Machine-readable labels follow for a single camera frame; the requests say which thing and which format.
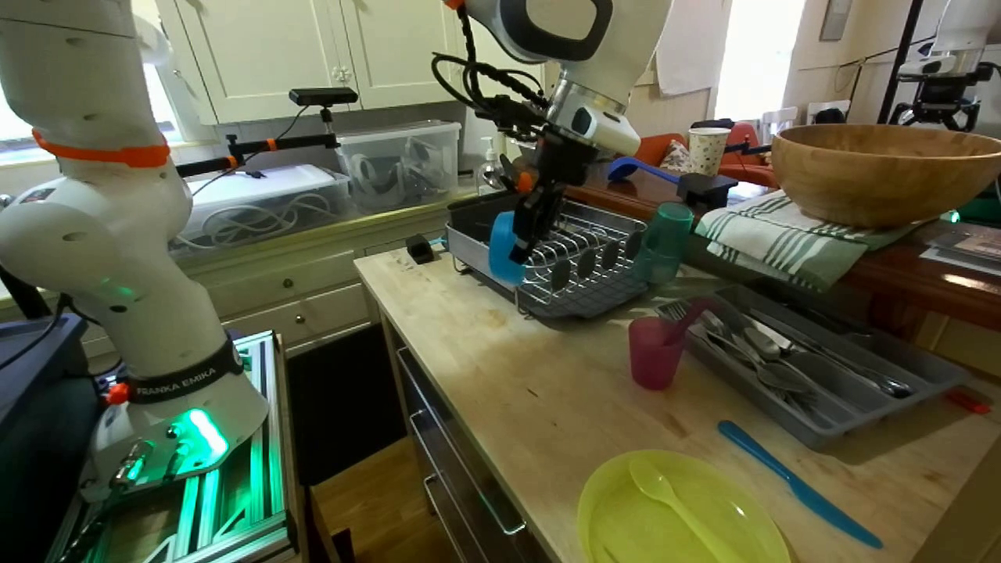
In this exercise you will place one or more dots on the steel dish drying rack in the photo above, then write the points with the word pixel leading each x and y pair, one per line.
pixel 587 264

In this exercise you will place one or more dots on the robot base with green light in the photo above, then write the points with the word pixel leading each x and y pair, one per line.
pixel 205 500

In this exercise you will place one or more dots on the green striped dish towel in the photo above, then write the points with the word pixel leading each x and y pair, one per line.
pixel 776 239

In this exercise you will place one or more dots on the dark blue round scoop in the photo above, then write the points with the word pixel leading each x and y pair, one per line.
pixel 691 186

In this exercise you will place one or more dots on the grey cutlery tray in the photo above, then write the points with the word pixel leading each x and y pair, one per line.
pixel 812 373

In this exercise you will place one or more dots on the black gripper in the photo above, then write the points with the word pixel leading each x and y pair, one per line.
pixel 539 179

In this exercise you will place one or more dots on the black camera on stand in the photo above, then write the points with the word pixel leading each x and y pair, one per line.
pixel 324 102

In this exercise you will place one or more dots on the yellow-green plastic spoon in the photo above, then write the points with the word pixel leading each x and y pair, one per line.
pixel 652 484

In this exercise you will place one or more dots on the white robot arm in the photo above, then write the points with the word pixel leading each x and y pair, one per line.
pixel 101 229

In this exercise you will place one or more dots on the pink plastic cup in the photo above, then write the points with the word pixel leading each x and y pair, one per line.
pixel 656 352

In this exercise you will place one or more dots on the teal plastic cup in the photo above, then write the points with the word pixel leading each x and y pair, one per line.
pixel 665 241

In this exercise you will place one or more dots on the yellow-green plastic plate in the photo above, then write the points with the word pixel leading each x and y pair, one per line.
pixel 618 523

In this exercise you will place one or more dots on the dark wooden side table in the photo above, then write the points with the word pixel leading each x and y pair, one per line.
pixel 903 289

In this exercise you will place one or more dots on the clear plastic storage bin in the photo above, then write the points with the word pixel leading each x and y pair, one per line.
pixel 399 168

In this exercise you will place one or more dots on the wooden bowl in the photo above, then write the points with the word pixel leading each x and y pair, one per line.
pixel 883 178

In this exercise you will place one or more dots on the patterned paper cup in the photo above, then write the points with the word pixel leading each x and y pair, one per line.
pixel 705 150

